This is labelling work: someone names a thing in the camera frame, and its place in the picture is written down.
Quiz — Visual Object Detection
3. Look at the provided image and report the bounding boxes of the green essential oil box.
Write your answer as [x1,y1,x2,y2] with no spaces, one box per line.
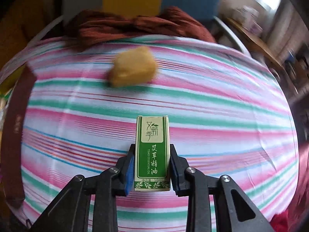
[134,116,170,192]

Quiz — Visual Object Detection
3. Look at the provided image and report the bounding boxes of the small tan sponge cube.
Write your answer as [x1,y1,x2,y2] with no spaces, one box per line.
[109,46,158,87]

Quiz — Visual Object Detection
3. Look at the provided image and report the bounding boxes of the red blanket at edge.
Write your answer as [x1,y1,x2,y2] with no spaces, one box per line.
[270,142,309,231]

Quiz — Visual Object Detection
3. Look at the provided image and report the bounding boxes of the striped pink green bedsheet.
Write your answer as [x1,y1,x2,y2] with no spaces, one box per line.
[1,36,299,231]

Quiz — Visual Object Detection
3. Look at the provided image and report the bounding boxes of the gold metal tin box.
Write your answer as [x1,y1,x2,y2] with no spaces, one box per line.
[1,64,37,208]

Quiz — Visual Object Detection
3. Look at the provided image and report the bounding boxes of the wooden side shelf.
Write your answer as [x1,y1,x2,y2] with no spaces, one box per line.
[224,17,284,71]

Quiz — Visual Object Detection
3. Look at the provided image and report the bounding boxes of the dark red crumpled cloth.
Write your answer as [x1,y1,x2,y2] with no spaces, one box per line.
[65,6,216,47]

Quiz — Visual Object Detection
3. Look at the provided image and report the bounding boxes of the white boxes on shelf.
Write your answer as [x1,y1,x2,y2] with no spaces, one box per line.
[232,6,262,37]

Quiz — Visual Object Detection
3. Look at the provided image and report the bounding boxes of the white bed frame rail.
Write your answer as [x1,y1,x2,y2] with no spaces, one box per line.
[214,16,251,57]

